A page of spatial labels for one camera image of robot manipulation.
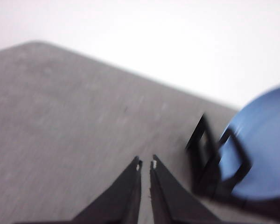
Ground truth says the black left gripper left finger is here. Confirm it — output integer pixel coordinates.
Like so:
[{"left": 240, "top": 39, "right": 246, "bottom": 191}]
[{"left": 17, "top": 156, "right": 142, "bottom": 224}]

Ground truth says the black plate rack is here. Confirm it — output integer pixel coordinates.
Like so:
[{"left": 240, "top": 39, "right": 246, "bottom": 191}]
[{"left": 186, "top": 114, "right": 280, "bottom": 224}]

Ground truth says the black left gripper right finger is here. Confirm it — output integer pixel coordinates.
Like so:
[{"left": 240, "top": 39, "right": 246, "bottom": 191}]
[{"left": 150, "top": 155, "right": 224, "bottom": 224}]

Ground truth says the blue plate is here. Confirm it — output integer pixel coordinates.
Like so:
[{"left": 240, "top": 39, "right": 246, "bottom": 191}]
[{"left": 220, "top": 85, "right": 280, "bottom": 200}]

